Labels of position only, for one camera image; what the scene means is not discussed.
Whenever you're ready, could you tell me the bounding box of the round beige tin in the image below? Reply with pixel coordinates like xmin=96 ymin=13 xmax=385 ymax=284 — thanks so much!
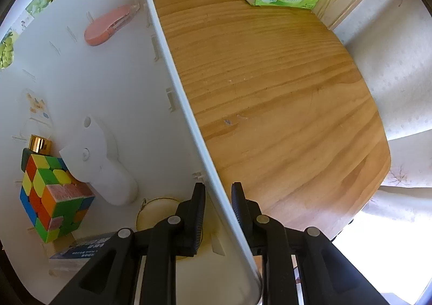
xmin=136 ymin=197 xmax=210 ymax=255

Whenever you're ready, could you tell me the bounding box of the clear dental floss box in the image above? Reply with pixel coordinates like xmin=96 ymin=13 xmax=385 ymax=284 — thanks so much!
xmin=44 ymin=233 xmax=113 ymax=279

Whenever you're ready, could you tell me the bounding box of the multicolour puzzle cube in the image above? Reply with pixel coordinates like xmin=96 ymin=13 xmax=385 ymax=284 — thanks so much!
xmin=20 ymin=148 xmax=95 ymax=243

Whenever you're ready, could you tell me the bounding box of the green bottle gold cap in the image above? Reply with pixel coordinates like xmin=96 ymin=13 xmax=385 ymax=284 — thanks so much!
xmin=21 ymin=135 xmax=52 ymax=172

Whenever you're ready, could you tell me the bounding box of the white plastic storage box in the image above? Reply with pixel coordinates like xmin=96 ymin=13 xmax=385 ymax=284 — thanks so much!
xmin=1 ymin=0 xmax=261 ymax=304

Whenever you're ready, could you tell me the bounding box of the pink handled tool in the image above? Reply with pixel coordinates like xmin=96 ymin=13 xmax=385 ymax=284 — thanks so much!
xmin=84 ymin=5 xmax=140 ymax=46

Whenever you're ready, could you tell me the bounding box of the small cartoon sticker card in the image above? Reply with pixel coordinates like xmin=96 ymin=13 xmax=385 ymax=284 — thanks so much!
xmin=19 ymin=89 xmax=53 ymax=139

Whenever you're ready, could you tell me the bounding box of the grape poster sheet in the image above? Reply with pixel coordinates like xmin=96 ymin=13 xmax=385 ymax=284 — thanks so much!
xmin=0 ymin=0 xmax=92 ymax=70

